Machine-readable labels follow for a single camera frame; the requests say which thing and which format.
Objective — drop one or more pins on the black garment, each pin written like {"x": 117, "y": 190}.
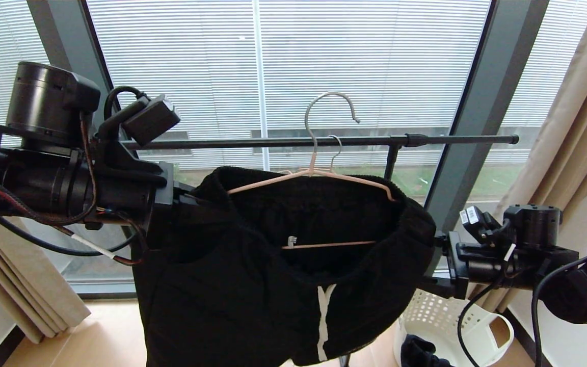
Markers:
{"x": 421, "y": 354}
{"x": 222, "y": 295}

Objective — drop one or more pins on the pink clothes hanger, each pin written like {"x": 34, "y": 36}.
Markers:
{"x": 338, "y": 148}
{"x": 314, "y": 153}

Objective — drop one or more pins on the beige curtain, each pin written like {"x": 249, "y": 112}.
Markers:
{"x": 568, "y": 127}
{"x": 13, "y": 275}

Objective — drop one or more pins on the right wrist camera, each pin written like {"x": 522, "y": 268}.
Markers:
{"x": 477, "y": 219}

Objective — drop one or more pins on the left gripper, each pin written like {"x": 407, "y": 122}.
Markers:
{"x": 120, "y": 196}

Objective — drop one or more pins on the black clothes rack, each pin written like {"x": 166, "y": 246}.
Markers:
{"x": 273, "y": 142}

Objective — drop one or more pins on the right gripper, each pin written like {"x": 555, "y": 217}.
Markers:
{"x": 482, "y": 265}

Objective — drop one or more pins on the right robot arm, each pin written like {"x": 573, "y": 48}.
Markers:
{"x": 579, "y": 295}

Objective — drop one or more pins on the white laundry basket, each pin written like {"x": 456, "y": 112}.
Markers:
{"x": 436, "y": 316}

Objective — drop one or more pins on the window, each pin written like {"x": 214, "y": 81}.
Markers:
{"x": 324, "y": 61}

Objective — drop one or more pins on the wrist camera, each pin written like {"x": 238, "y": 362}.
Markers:
{"x": 151, "y": 120}
{"x": 477, "y": 219}

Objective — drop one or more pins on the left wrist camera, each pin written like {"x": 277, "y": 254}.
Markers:
{"x": 151, "y": 120}

